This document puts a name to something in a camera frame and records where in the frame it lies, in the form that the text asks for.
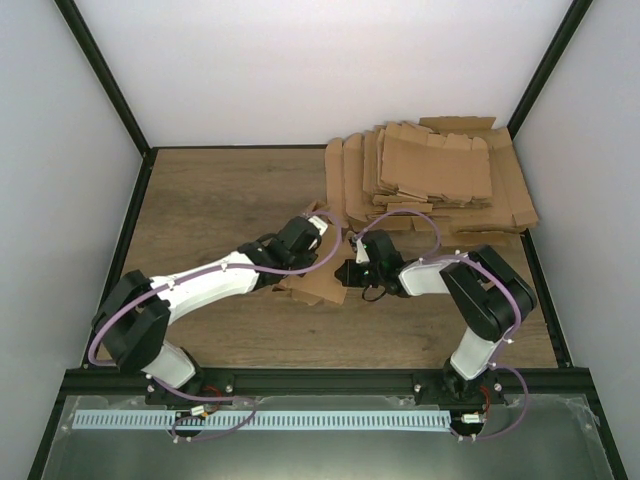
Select brown cardboard box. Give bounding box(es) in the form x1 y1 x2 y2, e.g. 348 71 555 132
271 228 354 306

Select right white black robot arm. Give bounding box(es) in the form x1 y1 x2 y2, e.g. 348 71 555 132
334 231 537 403

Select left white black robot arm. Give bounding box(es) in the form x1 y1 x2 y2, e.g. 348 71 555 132
90 216 328 404

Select stack of flat cardboard blanks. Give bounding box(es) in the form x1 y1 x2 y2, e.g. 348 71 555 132
324 116 539 246

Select clear plastic sheet cover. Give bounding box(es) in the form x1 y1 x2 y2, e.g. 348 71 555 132
33 395 614 479

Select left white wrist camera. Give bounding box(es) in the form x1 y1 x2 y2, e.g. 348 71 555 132
303 214 329 236

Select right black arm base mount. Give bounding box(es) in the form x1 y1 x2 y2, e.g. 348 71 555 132
411 369 504 409

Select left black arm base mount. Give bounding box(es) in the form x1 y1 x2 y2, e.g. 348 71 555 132
146 378 237 409

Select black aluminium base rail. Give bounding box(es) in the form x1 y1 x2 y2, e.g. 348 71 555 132
64 367 591 401

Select light blue slotted cable duct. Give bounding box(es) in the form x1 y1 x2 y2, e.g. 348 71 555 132
71 410 451 432

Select black frame post left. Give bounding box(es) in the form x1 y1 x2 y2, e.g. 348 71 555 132
53 0 152 156

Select black frame post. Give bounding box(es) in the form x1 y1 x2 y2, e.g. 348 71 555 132
507 0 593 139
53 0 152 156

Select black frame post right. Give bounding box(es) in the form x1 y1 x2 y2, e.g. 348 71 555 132
507 0 593 139

